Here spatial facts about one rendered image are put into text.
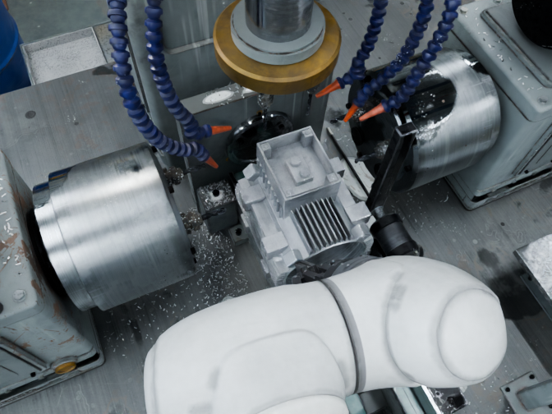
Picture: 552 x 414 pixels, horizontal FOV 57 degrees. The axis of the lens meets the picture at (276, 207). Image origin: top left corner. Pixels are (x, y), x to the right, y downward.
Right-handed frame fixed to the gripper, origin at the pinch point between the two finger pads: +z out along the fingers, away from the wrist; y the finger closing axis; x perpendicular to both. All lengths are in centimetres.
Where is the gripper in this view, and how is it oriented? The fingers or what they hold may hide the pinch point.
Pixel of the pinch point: (307, 273)
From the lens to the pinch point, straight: 78.4
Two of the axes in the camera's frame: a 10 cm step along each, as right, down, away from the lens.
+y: -9.1, 3.4, -2.3
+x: 3.4, 9.4, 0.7
